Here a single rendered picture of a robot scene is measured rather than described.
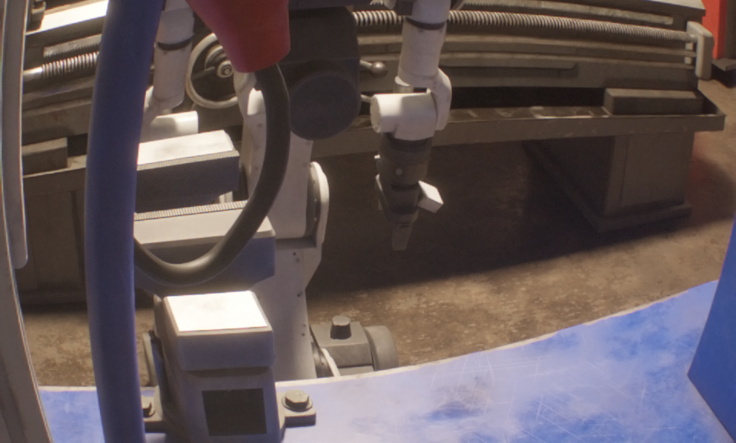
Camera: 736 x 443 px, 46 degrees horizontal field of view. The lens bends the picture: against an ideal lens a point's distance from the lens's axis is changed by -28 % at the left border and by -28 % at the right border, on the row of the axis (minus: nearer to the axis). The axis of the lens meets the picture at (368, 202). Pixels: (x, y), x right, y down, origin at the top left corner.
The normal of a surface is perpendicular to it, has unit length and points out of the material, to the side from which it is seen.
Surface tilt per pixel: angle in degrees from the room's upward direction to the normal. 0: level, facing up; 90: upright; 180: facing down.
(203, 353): 90
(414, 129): 101
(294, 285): 60
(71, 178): 90
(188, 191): 90
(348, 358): 45
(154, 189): 90
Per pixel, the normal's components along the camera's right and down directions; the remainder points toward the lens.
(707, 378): -0.94, 0.11
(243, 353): 0.33, 0.48
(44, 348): 0.07, -0.87
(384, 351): 0.16, -0.50
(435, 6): 0.27, 0.18
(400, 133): 0.25, 0.65
